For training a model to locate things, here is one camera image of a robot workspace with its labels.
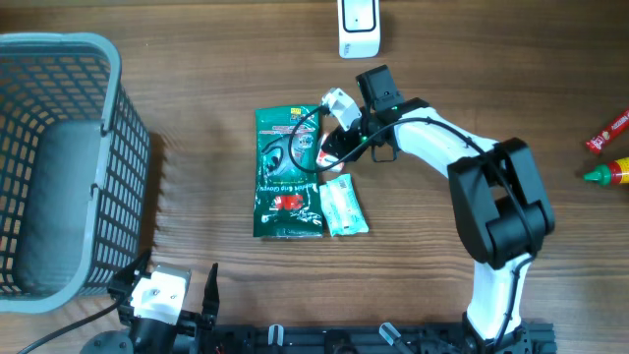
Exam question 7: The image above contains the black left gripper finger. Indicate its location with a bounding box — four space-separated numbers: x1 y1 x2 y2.
201 263 220 318
107 250 151 298

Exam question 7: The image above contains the small red white carton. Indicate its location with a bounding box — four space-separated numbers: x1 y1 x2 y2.
315 132 344 173

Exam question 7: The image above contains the green gloves package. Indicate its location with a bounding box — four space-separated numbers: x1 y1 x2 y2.
253 105 323 238

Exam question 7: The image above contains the teal wet wipes pack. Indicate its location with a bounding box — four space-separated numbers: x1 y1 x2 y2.
319 174 370 237

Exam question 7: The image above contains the red coffee stick sachet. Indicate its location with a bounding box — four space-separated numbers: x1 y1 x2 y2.
585 110 628 154

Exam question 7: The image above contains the orange sauce bottle green cap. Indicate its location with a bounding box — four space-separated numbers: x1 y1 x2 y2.
583 157 629 186

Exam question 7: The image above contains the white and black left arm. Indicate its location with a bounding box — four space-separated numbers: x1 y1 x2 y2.
82 251 220 354

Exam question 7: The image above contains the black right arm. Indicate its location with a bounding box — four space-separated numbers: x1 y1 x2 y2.
321 65 555 353

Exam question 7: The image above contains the white barcode scanner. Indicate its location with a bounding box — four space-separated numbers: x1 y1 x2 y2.
337 0 380 59

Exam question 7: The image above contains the grey plastic mesh basket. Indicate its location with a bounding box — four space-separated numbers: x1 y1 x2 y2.
1 32 151 314

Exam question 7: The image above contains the black left camera cable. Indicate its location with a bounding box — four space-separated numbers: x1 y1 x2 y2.
19 299 124 354

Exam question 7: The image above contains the black camera cable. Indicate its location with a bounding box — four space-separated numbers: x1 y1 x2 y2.
19 299 124 354
287 105 540 345

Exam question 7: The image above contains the black right camera cable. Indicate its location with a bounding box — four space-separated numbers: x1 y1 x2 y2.
287 105 540 345

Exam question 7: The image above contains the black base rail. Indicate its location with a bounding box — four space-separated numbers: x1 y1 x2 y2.
196 322 559 354

